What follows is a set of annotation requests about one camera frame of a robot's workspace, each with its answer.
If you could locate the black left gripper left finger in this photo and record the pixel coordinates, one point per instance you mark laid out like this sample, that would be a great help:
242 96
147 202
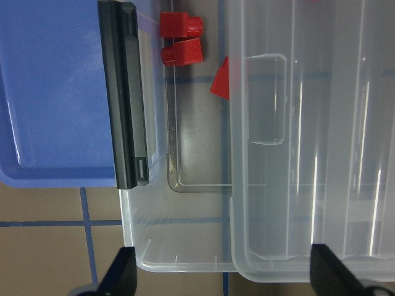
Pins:
120 278

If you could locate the black box latch handle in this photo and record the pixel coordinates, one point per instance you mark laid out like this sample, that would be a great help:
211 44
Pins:
121 59

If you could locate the clear plastic storage box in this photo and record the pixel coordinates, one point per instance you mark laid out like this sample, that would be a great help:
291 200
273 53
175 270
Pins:
180 221

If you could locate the red block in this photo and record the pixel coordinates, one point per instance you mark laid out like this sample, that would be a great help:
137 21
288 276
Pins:
182 53
176 25
220 84

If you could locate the clear plastic box lid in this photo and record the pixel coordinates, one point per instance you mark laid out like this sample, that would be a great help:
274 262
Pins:
312 136

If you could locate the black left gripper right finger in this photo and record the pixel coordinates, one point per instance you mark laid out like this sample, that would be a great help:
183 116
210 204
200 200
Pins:
328 275

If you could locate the blue plastic tray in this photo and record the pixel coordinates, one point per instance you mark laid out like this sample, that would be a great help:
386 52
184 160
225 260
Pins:
55 129

